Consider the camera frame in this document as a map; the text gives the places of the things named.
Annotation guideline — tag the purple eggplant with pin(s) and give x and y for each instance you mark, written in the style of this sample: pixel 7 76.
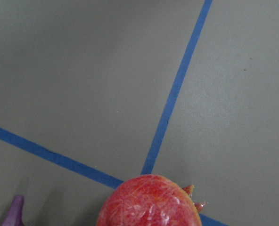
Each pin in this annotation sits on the purple eggplant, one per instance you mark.
pixel 14 214

